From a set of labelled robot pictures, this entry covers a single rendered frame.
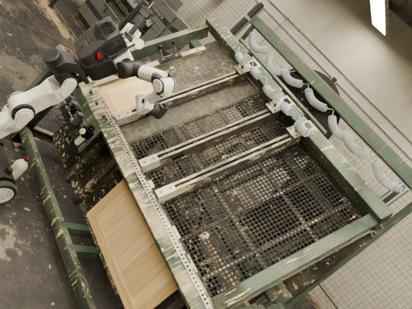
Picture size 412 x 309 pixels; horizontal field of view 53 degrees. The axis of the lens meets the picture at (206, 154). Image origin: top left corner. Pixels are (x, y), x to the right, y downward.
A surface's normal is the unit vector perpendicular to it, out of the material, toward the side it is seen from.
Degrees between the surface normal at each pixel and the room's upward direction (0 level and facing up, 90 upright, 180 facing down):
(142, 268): 90
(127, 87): 54
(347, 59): 90
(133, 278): 90
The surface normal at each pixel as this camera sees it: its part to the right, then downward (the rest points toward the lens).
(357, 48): -0.40, -0.13
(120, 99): 0.02, -0.60
